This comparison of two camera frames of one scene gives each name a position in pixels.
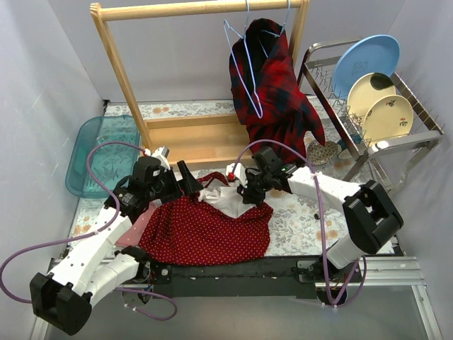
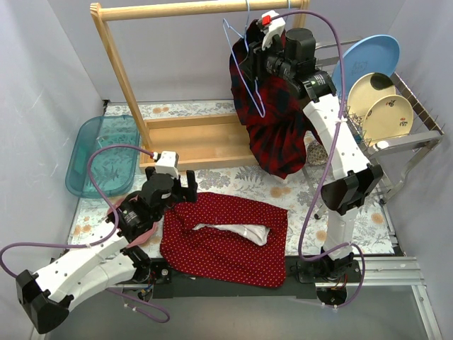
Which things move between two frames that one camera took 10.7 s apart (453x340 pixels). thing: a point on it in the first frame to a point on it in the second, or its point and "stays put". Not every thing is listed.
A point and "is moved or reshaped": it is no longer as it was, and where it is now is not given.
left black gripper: [177, 182] to [180, 189]
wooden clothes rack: [193, 139] stays put
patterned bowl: [318, 154] stays put
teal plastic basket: [111, 162] stays put
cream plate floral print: [387, 116] stays put
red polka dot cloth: [187, 229] is moved or reshaped
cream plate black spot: [364, 89] stays put
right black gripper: [248, 189] to [255, 57]
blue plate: [374, 54] stays put
